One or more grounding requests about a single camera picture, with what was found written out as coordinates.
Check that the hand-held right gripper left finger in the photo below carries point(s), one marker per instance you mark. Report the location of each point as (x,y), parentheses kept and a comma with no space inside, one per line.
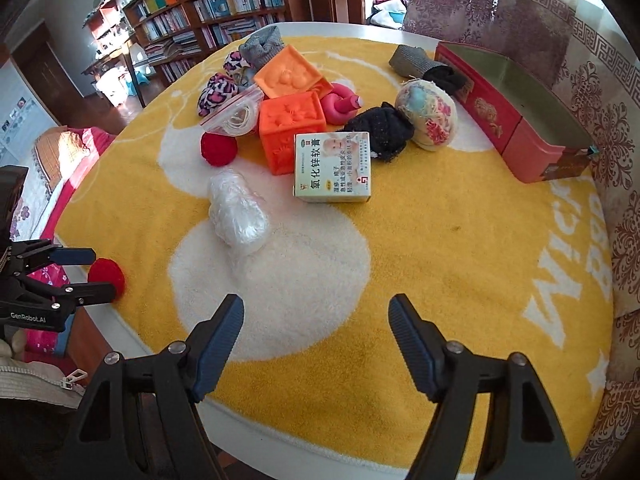
(220,345)

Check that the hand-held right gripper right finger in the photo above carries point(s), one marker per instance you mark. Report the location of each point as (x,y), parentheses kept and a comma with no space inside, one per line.
(412,345)

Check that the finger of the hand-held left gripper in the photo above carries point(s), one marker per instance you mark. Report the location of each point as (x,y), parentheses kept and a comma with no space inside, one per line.
(92,292)
(75,256)

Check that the clear plastic bag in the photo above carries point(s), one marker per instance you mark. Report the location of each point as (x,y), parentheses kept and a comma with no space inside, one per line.
(235,210)

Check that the small cardboard medicine box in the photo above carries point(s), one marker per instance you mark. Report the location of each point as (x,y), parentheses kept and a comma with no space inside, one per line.
(332,167)

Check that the pink leopard print sock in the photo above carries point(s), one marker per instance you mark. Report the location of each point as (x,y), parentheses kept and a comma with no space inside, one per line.
(235,62)
(215,92)

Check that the black fuzzy sock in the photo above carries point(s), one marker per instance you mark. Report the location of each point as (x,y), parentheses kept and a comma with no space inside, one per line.
(382,127)

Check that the orange embossed soft block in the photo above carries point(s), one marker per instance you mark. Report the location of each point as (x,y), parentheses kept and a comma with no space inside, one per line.
(290,75)
(290,130)

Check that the patterned cloth ball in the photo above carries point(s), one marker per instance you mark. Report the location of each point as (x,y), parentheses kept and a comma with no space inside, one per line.
(425,112)

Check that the pink plastic toy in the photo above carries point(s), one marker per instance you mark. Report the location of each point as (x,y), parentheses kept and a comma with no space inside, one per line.
(340,105)

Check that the red tin container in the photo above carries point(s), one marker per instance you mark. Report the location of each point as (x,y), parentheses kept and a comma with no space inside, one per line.
(500,110)

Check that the grey and black sock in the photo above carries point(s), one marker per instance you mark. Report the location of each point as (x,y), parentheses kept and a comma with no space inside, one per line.
(415,62)

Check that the red knit ball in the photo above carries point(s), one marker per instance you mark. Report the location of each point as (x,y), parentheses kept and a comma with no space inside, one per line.
(218,149)
(107,277)

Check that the bed with pink cover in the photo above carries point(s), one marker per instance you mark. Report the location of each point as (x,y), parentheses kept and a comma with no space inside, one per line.
(65,150)

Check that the yellow and white mat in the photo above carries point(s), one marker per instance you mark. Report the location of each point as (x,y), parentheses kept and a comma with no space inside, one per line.
(450,260)

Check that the brown wooden door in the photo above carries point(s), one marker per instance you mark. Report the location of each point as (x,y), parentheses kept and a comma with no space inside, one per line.
(50,70)

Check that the small wooden display shelf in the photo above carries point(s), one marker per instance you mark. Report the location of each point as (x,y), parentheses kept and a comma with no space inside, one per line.
(107,25)

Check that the light grey sock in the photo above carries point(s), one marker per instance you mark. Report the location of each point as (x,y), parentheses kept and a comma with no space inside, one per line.
(262,47)

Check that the wooden bookshelf with books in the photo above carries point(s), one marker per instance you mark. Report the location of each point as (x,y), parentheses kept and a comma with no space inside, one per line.
(225,5)

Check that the patterned lace curtain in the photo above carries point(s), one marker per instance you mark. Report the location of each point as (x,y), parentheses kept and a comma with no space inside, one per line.
(575,60)

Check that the pile of coloured cloth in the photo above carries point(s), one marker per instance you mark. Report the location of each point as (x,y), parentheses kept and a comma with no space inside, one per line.
(385,10)

